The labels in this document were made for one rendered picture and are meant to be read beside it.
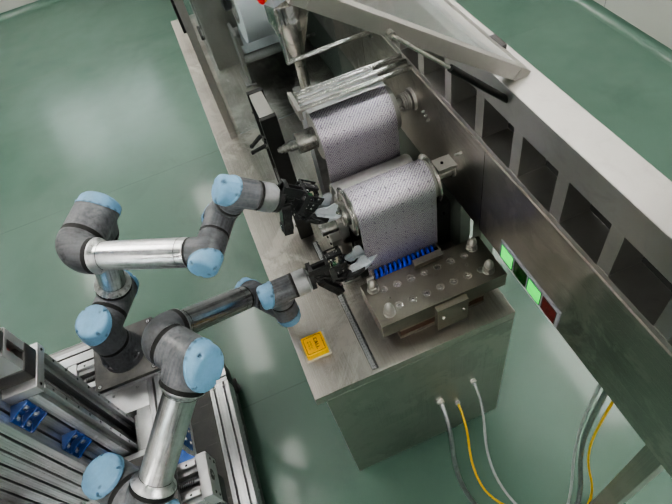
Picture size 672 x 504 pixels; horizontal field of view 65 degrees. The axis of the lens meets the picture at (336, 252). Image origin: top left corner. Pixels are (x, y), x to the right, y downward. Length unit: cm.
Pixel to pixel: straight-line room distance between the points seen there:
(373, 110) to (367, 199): 28
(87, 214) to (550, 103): 115
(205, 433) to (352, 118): 151
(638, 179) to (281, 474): 195
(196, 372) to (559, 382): 176
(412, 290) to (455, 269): 15
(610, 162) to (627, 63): 323
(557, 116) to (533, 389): 167
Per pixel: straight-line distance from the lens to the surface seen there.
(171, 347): 133
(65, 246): 150
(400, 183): 147
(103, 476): 159
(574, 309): 129
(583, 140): 107
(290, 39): 193
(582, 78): 408
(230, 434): 239
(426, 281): 159
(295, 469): 251
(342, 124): 155
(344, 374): 161
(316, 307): 174
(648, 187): 101
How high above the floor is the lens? 236
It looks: 52 degrees down
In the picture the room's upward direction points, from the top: 15 degrees counter-clockwise
